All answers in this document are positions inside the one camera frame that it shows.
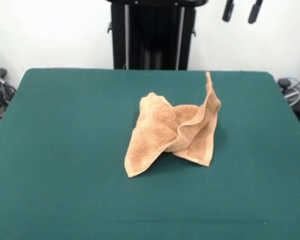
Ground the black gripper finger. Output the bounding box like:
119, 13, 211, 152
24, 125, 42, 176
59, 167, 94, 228
248, 0, 263, 25
222, 0, 235, 23

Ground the tan terry towel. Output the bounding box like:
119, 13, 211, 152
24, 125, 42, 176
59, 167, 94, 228
124, 71, 222, 179

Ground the dark green table cloth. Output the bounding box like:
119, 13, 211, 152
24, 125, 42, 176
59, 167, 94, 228
0, 67, 300, 240

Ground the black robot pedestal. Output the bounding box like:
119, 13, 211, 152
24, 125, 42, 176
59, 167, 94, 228
105, 0, 210, 71

